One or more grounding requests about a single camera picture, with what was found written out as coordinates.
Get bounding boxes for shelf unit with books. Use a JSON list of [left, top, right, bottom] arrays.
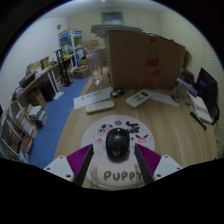
[[0, 99, 49, 164]]

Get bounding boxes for white remote control with screen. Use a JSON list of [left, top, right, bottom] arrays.
[[125, 89, 152, 110]]

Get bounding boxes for black computer mouse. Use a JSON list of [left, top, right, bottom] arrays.
[[105, 127, 132, 163]]

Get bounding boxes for glass-front display cabinet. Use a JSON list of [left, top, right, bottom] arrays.
[[58, 29, 84, 68]]

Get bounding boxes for large brown cardboard box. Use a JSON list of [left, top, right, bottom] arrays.
[[105, 29, 186, 90]]

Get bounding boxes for clear glass jar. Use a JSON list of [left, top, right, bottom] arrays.
[[85, 49, 104, 85]]

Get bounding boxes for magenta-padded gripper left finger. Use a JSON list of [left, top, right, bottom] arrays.
[[43, 143, 95, 187]]

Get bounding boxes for round white printed mouse pad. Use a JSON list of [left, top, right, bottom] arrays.
[[80, 114, 156, 191]]

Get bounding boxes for black floor stand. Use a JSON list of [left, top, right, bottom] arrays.
[[54, 48, 74, 88]]

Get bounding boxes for black glasses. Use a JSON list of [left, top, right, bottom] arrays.
[[109, 88, 125, 99]]

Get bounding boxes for dark patterned box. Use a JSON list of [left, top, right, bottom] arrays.
[[179, 68, 195, 83]]

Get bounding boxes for white book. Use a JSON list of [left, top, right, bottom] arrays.
[[188, 94, 214, 125]]

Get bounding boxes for brown cardboard floor box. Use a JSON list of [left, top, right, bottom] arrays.
[[73, 64, 91, 80]]

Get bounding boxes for flat blue box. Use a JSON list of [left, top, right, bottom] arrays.
[[176, 77, 199, 98]]

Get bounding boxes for clear plastic container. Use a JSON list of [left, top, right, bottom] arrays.
[[174, 81, 191, 101]]

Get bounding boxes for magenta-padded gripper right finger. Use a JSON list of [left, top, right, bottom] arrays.
[[133, 143, 184, 186]]

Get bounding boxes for slim white remote control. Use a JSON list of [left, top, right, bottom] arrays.
[[85, 99, 116, 115]]

